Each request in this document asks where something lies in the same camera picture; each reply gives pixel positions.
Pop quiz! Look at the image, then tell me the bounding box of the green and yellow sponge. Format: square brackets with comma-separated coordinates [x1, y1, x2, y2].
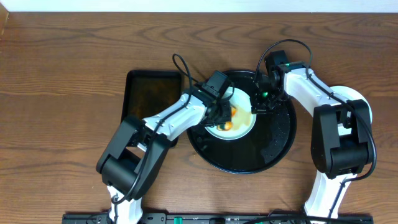
[217, 106, 237, 131]

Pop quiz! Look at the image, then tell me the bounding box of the mint green plate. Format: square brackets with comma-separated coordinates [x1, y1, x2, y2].
[205, 87, 256, 140]
[330, 85, 373, 123]

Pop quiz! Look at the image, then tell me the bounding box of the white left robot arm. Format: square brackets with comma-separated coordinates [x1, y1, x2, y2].
[96, 84, 231, 223]

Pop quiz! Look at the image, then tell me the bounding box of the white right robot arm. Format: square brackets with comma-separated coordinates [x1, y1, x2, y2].
[254, 60, 377, 223]

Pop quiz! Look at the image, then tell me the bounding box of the black round serving tray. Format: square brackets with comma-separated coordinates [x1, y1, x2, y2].
[187, 70, 297, 174]

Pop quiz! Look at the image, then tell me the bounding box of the black rectangular water tray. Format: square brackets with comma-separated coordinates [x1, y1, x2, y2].
[120, 69, 184, 149]

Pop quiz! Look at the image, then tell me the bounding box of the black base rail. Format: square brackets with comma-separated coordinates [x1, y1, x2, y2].
[62, 212, 374, 224]

